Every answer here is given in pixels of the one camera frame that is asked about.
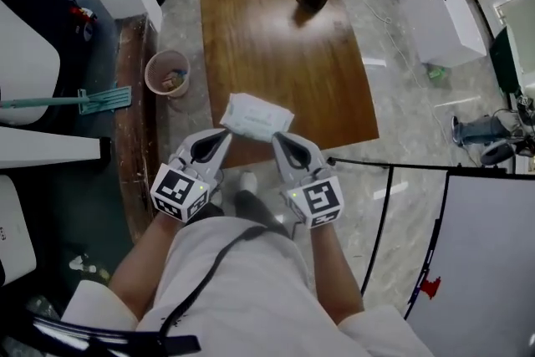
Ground person's right white shoe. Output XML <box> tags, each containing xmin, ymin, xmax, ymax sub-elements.
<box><xmin>240</xmin><ymin>172</ymin><xmax>259</xmax><ymax>193</ymax></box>

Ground white wet wipe pack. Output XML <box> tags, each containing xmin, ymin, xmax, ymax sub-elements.
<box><xmin>220</xmin><ymin>93</ymin><xmax>296</xmax><ymax>144</ymax></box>

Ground red and white cans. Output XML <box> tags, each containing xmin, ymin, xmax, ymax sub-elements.
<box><xmin>70</xmin><ymin>6</ymin><xmax>98</xmax><ymax>43</ymax></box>

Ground person's white shirt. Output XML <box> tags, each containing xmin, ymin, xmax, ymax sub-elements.
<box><xmin>60</xmin><ymin>215</ymin><xmax>436</xmax><ymax>357</ymax></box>

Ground person's right forearm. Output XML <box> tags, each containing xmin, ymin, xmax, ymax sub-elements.
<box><xmin>308</xmin><ymin>224</ymin><xmax>365</xmax><ymax>325</ymax></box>

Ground teal flat mop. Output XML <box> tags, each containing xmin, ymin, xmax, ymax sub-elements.
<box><xmin>0</xmin><ymin>85</ymin><xmax>131</xmax><ymax>116</ymax></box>

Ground whiteboard on black stand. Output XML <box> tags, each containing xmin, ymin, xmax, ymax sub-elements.
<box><xmin>325</xmin><ymin>156</ymin><xmax>535</xmax><ymax>357</ymax></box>

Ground brown wooden plank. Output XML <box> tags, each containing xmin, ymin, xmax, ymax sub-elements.
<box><xmin>115</xmin><ymin>14</ymin><xmax>160</xmax><ymax>243</ymax></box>

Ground person's left forearm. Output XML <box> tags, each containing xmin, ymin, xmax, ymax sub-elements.
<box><xmin>107</xmin><ymin>215</ymin><xmax>187</xmax><ymax>321</ymax></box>

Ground black shoulder strap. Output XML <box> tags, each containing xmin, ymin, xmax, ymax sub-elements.
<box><xmin>158</xmin><ymin>225</ymin><xmax>268</xmax><ymax>342</ymax></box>

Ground black office chair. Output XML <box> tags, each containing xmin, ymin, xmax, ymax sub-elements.
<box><xmin>480</xmin><ymin>108</ymin><xmax>535</xmax><ymax>166</ymax></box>

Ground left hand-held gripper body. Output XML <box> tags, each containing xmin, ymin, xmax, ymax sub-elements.
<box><xmin>150</xmin><ymin>156</ymin><xmax>222</xmax><ymax>222</ymax></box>

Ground person's black trousers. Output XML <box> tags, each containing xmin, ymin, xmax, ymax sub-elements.
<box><xmin>196</xmin><ymin>190</ymin><xmax>292</xmax><ymax>242</ymax></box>

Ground dark green cabinet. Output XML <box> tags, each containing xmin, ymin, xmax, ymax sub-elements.
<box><xmin>488</xmin><ymin>24</ymin><xmax>535</xmax><ymax>95</ymax></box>

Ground black glossy frame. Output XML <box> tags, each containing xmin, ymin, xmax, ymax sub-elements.
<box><xmin>24</xmin><ymin>313</ymin><xmax>201</xmax><ymax>357</ymax></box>

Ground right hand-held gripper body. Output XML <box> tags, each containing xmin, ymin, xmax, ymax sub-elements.
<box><xmin>278</xmin><ymin>169</ymin><xmax>346</xmax><ymax>230</ymax></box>

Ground white counter with holes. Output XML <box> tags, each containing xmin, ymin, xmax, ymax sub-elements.
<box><xmin>395</xmin><ymin>0</ymin><xmax>488</xmax><ymax>68</ymax></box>

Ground white rounded appliance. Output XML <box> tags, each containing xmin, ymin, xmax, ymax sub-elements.
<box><xmin>0</xmin><ymin>0</ymin><xmax>62</xmax><ymax>126</ymax></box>
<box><xmin>0</xmin><ymin>175</ymin><xmax>38</xmax><ymax>288</ymax></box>

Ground red whiteboard magnet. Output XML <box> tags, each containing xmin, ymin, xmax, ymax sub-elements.
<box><xmin>420</xmin><ymin>275</ymin><xmax>443</xmax><ymax>300</ymax></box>

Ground pink waste basket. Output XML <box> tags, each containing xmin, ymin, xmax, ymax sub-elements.
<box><xmin>144</xmin><ymin>49</ymin><xmax>192</xmax><ymax>99</ymax></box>

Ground white partition panel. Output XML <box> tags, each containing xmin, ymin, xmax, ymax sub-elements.
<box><xmin>0</xmin><ymin>126</ymin><xmax>101</xmax><ymax>170</ymax></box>

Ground brown wooden table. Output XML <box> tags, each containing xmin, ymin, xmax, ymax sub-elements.
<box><xmin>198</xmin><ymin>0</ymin><xmax>380</xmax><ymax>171</ymax></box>

